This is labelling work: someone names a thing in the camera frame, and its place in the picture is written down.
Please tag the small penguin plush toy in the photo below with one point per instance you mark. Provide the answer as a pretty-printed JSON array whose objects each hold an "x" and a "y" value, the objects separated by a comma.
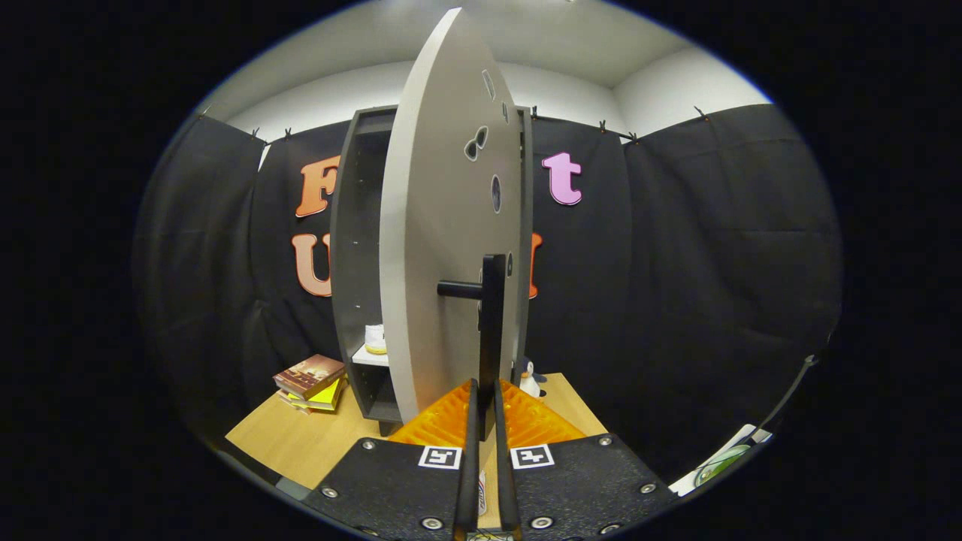
[{"x": 532, "y": 383}]

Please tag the yellow cover book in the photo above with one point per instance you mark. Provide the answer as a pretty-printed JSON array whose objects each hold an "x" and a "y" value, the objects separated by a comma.
[{"x": 327, "y": 394}]

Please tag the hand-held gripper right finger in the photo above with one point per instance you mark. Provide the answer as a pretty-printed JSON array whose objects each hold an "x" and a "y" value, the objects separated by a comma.
[{"x": 507, "y": 488}]

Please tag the brown cover book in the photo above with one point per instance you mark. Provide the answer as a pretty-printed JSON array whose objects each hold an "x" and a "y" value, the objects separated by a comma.
[{"x": 308, "y": 374}]

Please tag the row of black cloth clips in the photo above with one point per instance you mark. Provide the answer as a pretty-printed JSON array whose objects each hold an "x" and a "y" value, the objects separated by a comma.
[{"x": 601, "y": 125}]

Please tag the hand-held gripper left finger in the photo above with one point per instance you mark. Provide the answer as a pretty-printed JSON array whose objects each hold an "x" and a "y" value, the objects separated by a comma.
[{"x": 470, "y": 481}]

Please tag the dark grey shoe cabinet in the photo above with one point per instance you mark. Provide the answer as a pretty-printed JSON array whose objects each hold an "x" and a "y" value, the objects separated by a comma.
[{"x": 353, "y": 225}]

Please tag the black backdrop cloth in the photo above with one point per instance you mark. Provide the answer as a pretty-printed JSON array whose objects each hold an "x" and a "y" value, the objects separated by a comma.
[{"x": 676, "y": 263}]

